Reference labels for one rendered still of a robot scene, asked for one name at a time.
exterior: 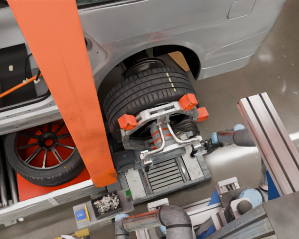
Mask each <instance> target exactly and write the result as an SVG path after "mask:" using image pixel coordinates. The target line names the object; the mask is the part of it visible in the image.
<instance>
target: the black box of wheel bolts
mask: <svg viewBox="0 0 299 239"><path fill-rule="evenodd" d="M90 201H91V204H92V207H93V211H94V214H95V218H96V219H97V220H100V219H103V218H105V217H108V216H111V215H113V214H116V213H119V212H121V211H123V207H122V204H121V201H120V198H119V195H118V192H117V190H114V191H112V192H109V193H106V194H103V195H100V196H97V197H95V198H92V199H90Z"/></svg>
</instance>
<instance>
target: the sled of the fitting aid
mask: <svg viewBox="0 0 299 239"><path fill-rule="evenodd" d="M184 154H186V149H185V147H182V148H179V149H176V150H175V151H173V152H170V153H167V154H164V155H161V156H158V157H155V158H154V161H153V164H156V163H159V162H162V161H166V160H169V159H172V158H175V157H178V156H181V155H184ZM141 168H142V162H139V163H136V166H134V167H133V170H138V169H141Z"/></svg>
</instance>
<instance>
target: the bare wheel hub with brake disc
mask: <svg viewBox="0 0 299 239"><path fill-rule="evenodd" d="M157 67H164V64H163V63H162V62H161V61H159V60H146V61H142V62H140V63H137V64H136V65H134V66H133V67H131V68H130V69H129V70H128V71H127V73H126V74H125V77H124V79H126V78H127V77H130V76H131V75H134V74H137V73H139V72H142V71H144V70H148V69H152V68H157Z"/></svg>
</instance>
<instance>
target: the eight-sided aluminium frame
mask: <svg viewBox="0 0 299 239"><path fill-rule="evenodd" d="M171 108H172V109H171ZM168 109H170V110H168ZM161 110H166V111H163V112H159V113H157V112H158V111H161ZM153 113H156V114H153ZM174 113H181V114H186V115H188V119H191V120H193V121H197V118H198V116H199V112H198V110H197V108H196V106H195V107H193V108H192V109H191V110H190V111H188V110H183V108H182V106H181V104H180V102H179V101H176V102H172V103H169V104H166V105H162V106H159V107H155V108H152V109H149V110H148V109H147V110H145V111H143V112H141V113H140V114H139V115H138V116H136V117H135V119H136V122H137V124H138V125H137V126H136V127H135V128H134V129H132V130H123V129H121V130H120V131H121V139H122V143H123V146H124V149H135V150H142V151H143V150H144V149H145V148H154V147H156V146H155V143H154V144H151V145H149V143H153V142H154V141H153V139H149V140H145V141H141V140H131V139H129V135H131V134H132V133H133V132H135V131H136V130H137V129H139V128H140V127H142V126H143V125H144V124H146V123H147V122H149V121H151V120H154V119H157V118H161V117H165V116H167V115H171V114H174ZM151 114H153V115H151ZM185 133H186V132H183V131H181V132H179V133H177V134H176V136H177V137H178V138H179V137H180V136H182V135H184V134H185Z"/></svg>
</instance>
